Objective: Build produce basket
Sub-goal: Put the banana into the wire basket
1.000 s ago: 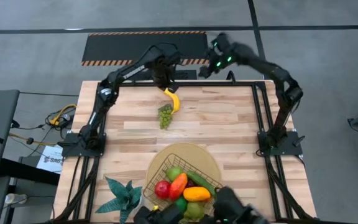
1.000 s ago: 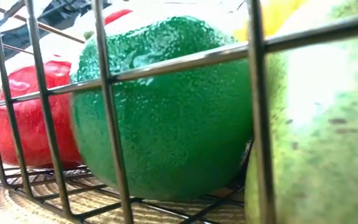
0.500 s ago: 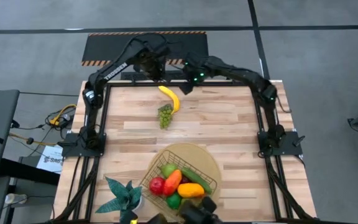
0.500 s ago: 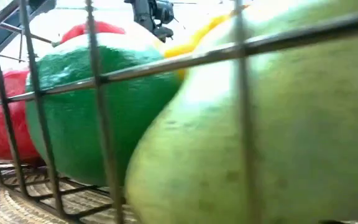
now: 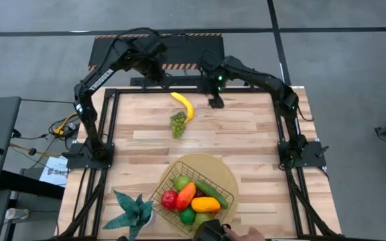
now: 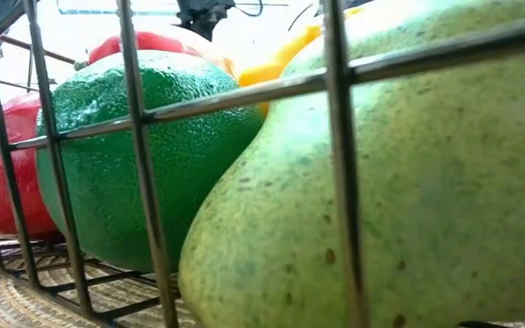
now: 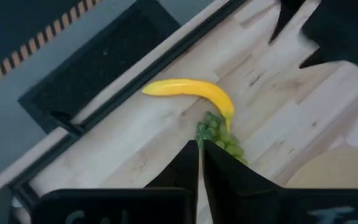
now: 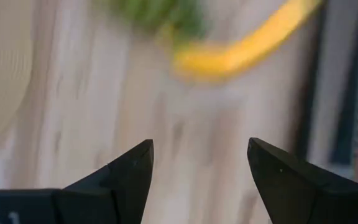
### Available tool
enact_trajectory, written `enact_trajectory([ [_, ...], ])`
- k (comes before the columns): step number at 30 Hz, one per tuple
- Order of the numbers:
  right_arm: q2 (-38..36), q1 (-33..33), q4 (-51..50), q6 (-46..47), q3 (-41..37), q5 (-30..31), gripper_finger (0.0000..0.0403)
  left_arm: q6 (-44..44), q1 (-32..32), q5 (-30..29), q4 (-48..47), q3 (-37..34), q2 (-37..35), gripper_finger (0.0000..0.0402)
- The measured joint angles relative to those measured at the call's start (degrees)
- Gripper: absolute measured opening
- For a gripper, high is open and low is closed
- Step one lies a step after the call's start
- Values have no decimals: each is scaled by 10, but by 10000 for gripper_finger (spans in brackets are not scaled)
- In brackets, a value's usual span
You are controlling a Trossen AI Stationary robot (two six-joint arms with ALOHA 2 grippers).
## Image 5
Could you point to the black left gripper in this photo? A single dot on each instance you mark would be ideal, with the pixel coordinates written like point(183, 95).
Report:
point(151, 63)

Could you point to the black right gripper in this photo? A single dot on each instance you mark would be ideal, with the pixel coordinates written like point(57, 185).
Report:
point(214, 85)

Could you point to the yellow banana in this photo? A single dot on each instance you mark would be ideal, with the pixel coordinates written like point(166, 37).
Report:
point(186, 105)

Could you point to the green cucumber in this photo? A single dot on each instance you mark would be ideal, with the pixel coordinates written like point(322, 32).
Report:
point(213, 194)

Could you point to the dark red apple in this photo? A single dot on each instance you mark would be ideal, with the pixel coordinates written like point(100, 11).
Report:
point(199, 193)

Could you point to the red-orange mango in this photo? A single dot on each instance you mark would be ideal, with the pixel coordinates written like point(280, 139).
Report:
point(185, 197)

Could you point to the yellow-orange mango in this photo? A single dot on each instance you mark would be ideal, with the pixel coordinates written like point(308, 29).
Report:
point(205, 205)

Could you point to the green lime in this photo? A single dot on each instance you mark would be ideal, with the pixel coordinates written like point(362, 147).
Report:
point(187, 216)

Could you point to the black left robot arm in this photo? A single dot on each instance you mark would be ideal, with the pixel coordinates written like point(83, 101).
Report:
point(92, 100)

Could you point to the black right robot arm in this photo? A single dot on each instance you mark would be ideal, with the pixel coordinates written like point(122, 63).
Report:
point(266, 83)

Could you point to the black hazard-striped floor mat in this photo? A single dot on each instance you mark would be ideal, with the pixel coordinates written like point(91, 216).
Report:
point(186, 50)

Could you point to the green grape bunch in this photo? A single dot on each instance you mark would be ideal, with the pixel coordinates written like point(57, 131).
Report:
point(178, 125)

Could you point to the round woven placemat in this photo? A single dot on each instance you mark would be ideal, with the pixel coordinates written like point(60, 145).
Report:
point(216, 170)

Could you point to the black device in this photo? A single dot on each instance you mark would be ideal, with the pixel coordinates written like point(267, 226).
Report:
point(211, 231)

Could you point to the white plant pot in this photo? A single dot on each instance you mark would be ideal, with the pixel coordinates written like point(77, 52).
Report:
point(149, 219)

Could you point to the person's hand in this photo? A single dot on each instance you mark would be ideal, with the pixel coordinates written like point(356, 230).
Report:
point(246, 235)

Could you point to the green artificial plant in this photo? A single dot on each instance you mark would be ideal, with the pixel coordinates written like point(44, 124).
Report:
point(131, 214)

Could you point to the white printed paper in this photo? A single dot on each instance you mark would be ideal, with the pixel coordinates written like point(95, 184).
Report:
point(55, 171)

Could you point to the black metal table frame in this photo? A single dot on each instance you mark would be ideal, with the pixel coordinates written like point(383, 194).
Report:
point(246, 90)

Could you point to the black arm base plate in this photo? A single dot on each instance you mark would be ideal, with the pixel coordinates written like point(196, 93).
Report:
point(85, 160)
point(313, 157)

